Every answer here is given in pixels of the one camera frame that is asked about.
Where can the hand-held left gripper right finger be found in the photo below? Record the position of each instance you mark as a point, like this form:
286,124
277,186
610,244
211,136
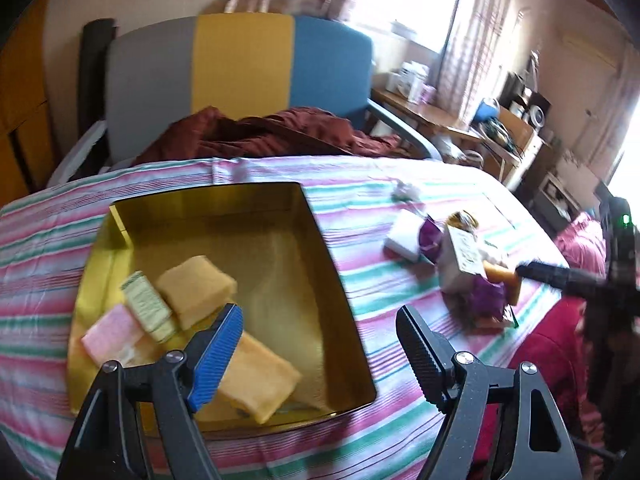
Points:
425,357

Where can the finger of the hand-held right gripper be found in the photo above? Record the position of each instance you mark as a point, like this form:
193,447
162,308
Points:
555,275

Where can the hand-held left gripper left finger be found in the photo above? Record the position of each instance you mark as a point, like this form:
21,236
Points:
216,360

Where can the large orange sponge block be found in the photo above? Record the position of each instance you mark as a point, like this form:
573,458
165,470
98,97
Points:
262,382

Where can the gold rectangular box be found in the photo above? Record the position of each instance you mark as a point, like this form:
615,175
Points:
300,270

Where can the pink blanket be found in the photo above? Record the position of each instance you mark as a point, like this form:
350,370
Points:
580,242

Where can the small orange sponge block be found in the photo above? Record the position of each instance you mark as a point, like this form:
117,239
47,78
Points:
197,290

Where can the purple packet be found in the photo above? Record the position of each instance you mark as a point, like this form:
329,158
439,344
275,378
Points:
431,240
482,300

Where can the small white cabinet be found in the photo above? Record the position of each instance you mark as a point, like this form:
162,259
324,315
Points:
557,195

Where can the red garment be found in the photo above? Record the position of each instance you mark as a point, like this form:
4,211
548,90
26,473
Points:
540,360

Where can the pale green small carton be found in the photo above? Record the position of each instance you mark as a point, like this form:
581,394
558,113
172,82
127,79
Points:
147,305

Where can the tall white carton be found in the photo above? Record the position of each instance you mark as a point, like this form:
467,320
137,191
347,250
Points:
460,260

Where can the pink soap block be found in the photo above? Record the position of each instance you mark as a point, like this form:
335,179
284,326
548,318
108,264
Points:
112,335

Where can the gold lidded jar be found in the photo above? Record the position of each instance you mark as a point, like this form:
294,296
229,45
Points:
462,220

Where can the white rectangular box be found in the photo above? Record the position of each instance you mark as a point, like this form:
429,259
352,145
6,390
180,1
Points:
404,235

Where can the white crumpled tissue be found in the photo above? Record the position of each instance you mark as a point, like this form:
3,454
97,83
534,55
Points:
406,191

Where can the wooden shelf unit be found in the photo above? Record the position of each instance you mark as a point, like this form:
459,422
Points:
522,110

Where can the striped bedsheet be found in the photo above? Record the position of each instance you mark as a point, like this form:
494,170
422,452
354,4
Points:
350,200

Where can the blue bowl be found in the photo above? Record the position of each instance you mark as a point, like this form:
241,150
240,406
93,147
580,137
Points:
487,109

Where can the wooden desk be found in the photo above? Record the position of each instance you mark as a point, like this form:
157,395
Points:
425,115

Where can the pink container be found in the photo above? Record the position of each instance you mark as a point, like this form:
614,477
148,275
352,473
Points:
429,94

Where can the maroon cloth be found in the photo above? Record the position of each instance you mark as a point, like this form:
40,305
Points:
280,132

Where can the white containers on desk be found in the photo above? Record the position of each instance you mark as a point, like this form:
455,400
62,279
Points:
407,82

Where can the grey yellow blue chair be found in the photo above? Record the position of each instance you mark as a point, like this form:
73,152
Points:
240,60

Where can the yellow wooden wardrobe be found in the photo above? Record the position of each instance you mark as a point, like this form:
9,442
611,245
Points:
22,110

